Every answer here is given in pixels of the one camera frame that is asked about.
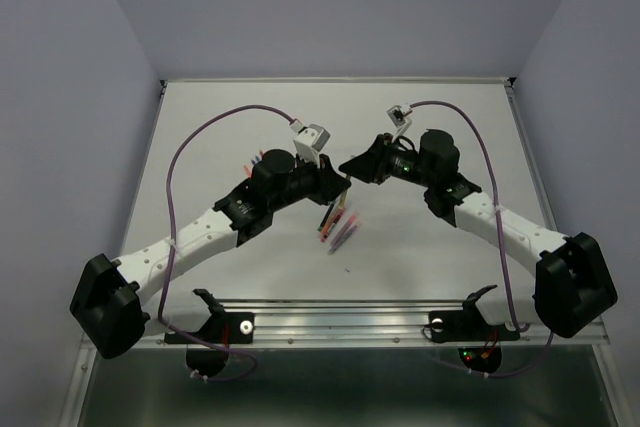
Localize green pen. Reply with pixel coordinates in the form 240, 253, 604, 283
317, 201, 336, 232

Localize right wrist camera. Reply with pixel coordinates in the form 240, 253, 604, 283
386, 105, 413, 139

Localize yellow pen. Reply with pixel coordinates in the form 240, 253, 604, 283
338, 175, 351, 210

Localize aluminium rail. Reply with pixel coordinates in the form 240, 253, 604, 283
134, 293, 610, 350

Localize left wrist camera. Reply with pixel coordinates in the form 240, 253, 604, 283
290, 119, 330, 164

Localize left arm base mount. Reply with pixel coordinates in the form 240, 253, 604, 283
164, 289, 257, 383

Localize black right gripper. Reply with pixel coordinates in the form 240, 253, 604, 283
337, 132, 435, 188

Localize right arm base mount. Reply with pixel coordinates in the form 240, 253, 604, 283
421, 285, 520, 378

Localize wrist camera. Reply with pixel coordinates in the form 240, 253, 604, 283
386, 105, 413, 139
290, 119, 330, 164

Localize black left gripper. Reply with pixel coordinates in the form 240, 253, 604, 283
269, 149, 350, 212

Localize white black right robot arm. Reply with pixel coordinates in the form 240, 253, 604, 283
339, 130, 618, 338

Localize orange brown pen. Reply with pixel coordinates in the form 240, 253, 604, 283
320, 207, 345, 243

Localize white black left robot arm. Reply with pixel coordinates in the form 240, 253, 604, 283
70, 149, 351, 359

